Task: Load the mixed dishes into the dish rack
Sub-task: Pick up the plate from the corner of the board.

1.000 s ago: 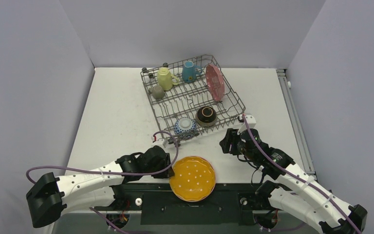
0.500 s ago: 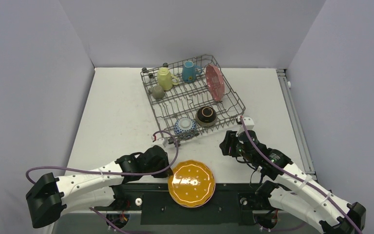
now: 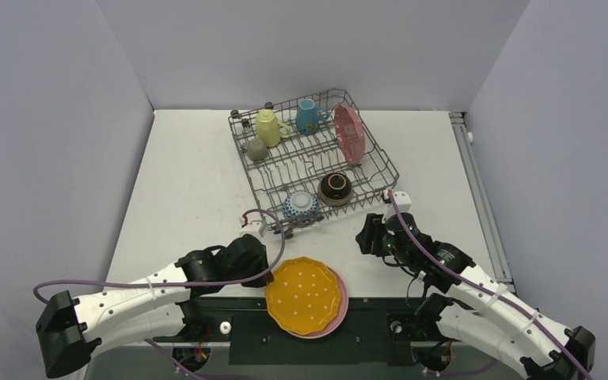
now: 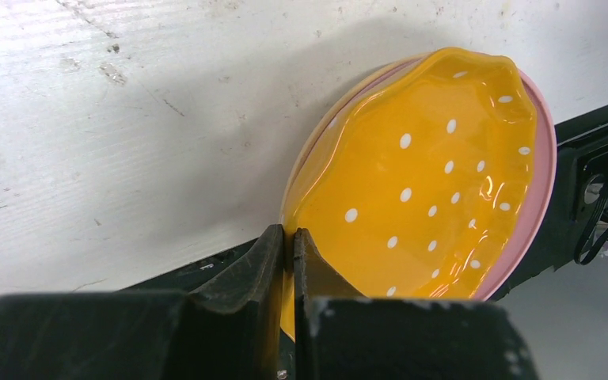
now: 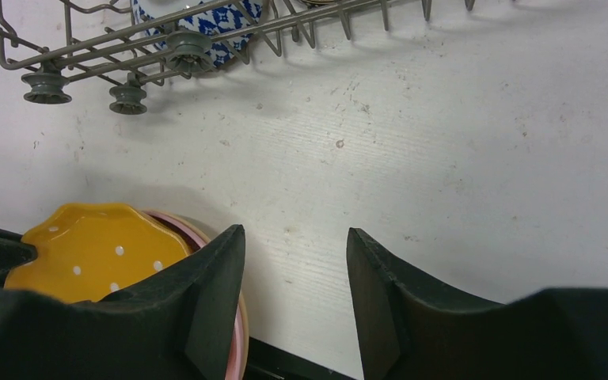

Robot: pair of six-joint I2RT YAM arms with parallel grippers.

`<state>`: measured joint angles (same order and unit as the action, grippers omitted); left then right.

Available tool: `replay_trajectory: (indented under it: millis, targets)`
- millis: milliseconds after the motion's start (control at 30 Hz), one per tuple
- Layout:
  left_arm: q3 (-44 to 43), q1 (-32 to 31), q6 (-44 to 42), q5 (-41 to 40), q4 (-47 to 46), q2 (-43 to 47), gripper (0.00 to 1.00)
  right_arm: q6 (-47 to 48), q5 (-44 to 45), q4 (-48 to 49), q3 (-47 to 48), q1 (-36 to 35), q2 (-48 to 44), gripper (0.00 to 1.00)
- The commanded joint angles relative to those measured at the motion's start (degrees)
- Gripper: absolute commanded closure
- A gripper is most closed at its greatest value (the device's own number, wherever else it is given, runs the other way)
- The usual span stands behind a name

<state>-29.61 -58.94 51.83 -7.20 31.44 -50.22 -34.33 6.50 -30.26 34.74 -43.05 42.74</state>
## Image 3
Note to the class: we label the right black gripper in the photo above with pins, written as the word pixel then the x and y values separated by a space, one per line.
pixel 369 237

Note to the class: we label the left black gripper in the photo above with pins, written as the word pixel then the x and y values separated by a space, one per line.
pixel 262 264

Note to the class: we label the black patterned bowl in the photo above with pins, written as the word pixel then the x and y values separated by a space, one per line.
pixel 335 189

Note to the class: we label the yellow plate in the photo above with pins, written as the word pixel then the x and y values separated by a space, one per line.
pixel 303 296

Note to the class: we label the red patterned bowl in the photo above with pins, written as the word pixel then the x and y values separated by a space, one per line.
pixel 301 208

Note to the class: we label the grey wire dish rack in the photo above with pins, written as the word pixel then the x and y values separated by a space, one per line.
pixel 301 161

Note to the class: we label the small grey cup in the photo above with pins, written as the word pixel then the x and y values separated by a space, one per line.
pixel 256 150

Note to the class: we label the pink dotted plate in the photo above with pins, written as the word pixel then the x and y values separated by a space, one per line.
pixel 349 133

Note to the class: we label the pale yellow mug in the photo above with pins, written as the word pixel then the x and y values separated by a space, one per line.
pixel 269 129

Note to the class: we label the blue floral mug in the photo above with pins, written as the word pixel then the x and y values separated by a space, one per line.
pixel 310 116

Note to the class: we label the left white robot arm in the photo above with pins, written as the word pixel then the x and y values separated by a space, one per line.
pixel 73 330

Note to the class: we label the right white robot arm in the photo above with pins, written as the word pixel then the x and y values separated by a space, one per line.
pixel 470 306

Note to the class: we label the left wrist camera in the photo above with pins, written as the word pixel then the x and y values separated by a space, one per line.
pixel 256 228

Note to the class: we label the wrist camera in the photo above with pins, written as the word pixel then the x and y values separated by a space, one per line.
pixel 396 202
pixel 256 228

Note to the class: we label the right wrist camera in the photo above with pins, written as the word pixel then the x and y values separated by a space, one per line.
pixel 396 202

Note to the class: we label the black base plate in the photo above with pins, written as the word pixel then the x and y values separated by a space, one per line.
pixel 374 330

